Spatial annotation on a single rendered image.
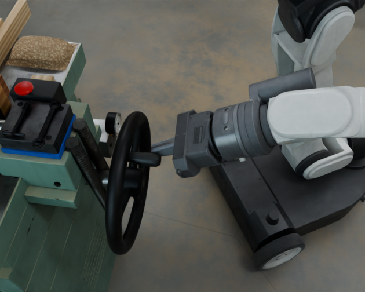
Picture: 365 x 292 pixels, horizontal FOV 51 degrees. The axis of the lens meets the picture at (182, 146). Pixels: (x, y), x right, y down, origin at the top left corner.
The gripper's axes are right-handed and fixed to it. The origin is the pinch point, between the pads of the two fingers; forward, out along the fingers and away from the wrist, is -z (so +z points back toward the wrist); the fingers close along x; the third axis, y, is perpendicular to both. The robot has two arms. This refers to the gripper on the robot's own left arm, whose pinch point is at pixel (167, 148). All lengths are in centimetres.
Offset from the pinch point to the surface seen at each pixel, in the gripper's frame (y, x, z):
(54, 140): 14.6, -4.2, -11.6
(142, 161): 1.8, -3.0, -3.8
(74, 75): 5.0, 22.1, -25.1
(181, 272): -82, -1, -46
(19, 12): 17, 35, -35
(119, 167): 5.0, -5.3, -5.9
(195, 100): -88, 88, -50
